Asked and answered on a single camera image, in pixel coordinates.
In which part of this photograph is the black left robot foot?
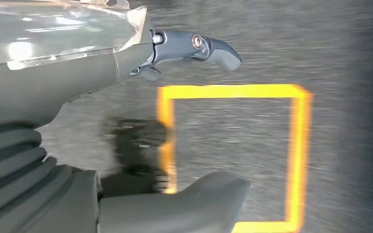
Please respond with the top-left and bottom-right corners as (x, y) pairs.
(101, 116), (176, 198)

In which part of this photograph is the yellow floor tape square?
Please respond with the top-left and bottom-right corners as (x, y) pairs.
(155, 84), (313, 233)

